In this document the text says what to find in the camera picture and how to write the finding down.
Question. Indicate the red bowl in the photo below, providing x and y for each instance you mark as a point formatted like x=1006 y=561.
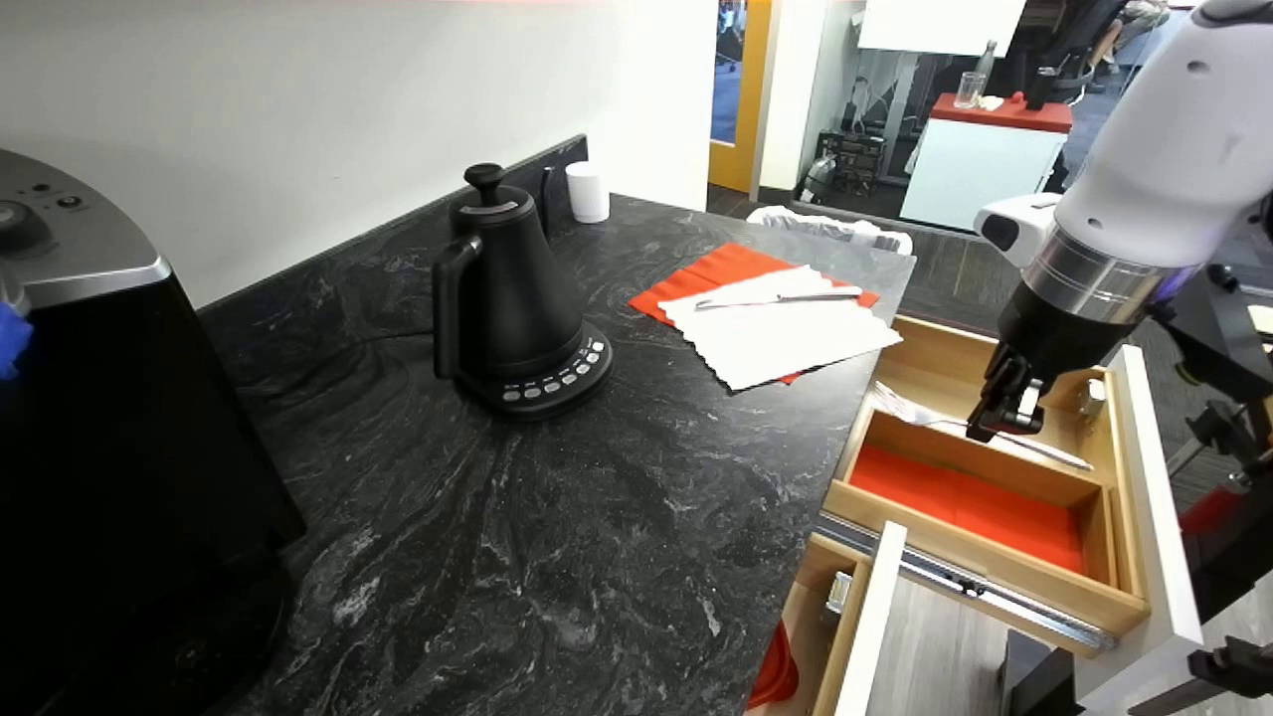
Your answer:
x=775 y=676

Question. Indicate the white paper napkin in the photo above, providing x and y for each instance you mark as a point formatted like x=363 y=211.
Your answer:
x=781 y=340

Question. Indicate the yellow door frame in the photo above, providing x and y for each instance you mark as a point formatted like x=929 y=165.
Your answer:
x=758 y=92

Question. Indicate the white mug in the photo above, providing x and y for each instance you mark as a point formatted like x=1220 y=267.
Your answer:
x=587 y=198

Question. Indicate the orange drawer liner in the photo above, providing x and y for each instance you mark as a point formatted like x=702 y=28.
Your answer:
x=968 y=504

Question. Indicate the wooden segmented drawer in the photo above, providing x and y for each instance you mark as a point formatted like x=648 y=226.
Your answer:
x=929 y=371

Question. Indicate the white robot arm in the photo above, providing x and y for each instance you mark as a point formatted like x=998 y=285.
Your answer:
x=1177 y=131

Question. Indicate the white board panel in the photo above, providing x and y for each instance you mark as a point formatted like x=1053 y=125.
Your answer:
x=940 y=27

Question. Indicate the black tripod stand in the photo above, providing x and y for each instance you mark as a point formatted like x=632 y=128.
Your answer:
x=1237 y=450

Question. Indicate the metal drawer slide rail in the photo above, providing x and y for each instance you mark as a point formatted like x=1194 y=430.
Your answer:
x=968 y=581

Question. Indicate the black silver coffee machine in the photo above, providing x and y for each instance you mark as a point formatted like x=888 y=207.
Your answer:
x=119 y=464

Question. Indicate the black electric kettle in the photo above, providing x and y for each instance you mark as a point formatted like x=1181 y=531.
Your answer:
x=509 y=303

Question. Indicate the blue glove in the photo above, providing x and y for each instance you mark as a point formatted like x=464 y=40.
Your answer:
x=9 y=345

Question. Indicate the white fronted lower drawer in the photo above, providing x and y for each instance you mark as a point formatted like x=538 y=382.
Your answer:
x=870 y=623

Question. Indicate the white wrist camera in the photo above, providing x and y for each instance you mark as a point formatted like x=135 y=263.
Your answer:
x=1014 y=226

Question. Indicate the white cabinet red top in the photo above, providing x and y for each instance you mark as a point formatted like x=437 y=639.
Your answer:
x=968 y=174

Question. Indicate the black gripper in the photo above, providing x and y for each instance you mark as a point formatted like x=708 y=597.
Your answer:
x=1059 y=340

